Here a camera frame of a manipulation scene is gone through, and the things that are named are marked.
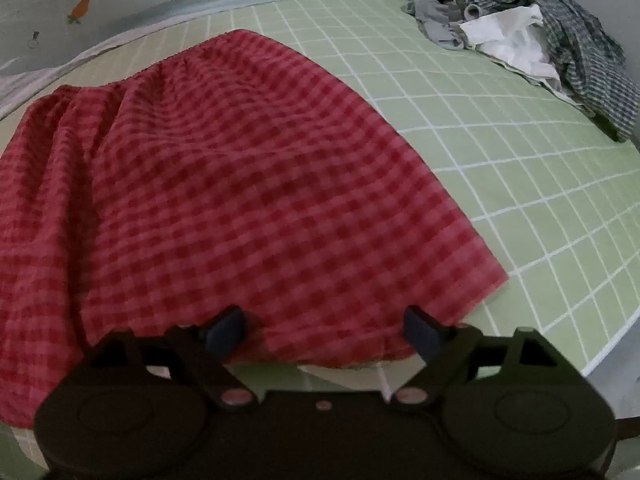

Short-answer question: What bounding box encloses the dark plaid shirt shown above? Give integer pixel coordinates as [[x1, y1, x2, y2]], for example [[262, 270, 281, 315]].
[[454, 0, 639, 142]]

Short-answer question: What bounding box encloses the grey crumpled garment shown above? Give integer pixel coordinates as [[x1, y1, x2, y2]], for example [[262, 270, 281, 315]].
[[401, 0, 484, 50]]

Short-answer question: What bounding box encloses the red checkered cloth garment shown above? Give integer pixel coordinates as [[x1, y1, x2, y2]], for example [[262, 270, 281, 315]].
[[1, 29, 506, 428]]

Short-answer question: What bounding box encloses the white crumpled garment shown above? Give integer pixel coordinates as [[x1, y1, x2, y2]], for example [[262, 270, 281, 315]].
[[459, 3, 562, 90]]

